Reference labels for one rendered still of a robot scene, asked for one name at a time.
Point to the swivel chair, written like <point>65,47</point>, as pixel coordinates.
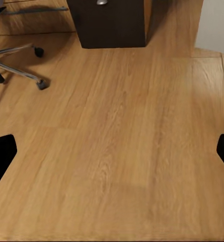
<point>6,52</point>

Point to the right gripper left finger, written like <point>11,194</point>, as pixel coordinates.
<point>8,150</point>

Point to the desktop computer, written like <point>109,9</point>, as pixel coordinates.
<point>210,34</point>

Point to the cabinet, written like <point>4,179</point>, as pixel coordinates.
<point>111,23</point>
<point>35,16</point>

